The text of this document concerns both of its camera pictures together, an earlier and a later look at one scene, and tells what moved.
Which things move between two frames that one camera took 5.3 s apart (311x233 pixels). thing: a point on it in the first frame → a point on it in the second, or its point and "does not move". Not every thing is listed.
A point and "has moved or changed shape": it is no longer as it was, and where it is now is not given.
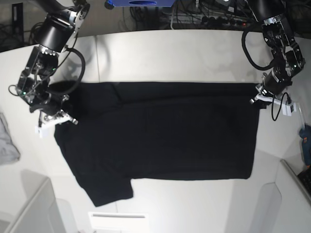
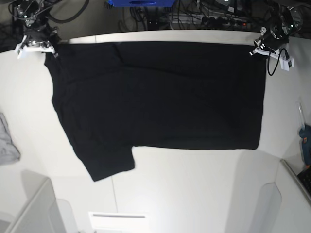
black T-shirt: [158, 131] has moved or changed shape
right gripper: [263, 94] → [272, 38]
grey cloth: [8, 152] does not move
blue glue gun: [305, 133] does not move
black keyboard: [305, 177] does not move
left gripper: [51, 109] → [42, 40]
